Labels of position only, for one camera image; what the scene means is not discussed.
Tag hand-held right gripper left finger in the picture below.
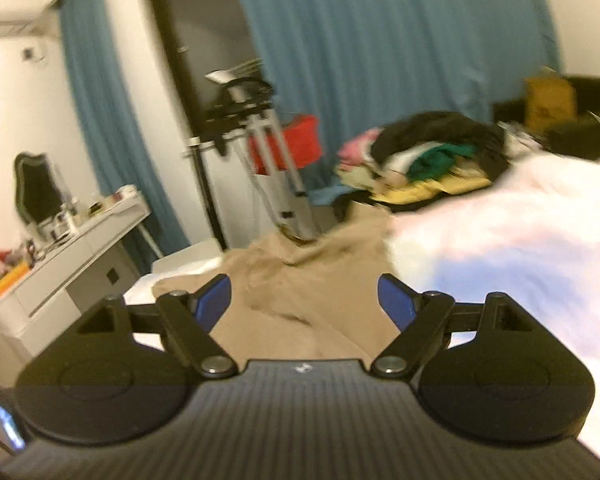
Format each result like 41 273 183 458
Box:
74 273 239 379

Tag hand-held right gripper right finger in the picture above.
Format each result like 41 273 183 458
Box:
370 273 531 380

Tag beige pants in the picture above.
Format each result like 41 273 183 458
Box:
151 202 402 361

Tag pile of mixed clothes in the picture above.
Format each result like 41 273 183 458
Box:
334 111 512 212

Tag white fluffy blanket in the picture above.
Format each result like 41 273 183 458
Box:
384 152 600 468

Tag silver tripod stand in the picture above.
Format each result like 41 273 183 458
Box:
181 71 321 245

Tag white dressing table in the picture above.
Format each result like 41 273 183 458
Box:
0 192 165 361

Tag red cloth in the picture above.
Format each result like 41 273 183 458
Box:
248 115 322 175

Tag clutter of small toiletries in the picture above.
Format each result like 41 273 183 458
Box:
0 185 137 298

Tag black framed mirror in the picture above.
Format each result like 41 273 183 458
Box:
13 151 67 233

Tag black wardrobe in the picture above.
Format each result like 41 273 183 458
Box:
142 0 261 251

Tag black sofa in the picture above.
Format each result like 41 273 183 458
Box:
492 75 600 161

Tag blue curtain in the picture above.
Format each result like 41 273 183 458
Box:
59 0 563 273

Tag yellow paper bag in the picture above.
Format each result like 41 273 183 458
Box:
524 67 578 133

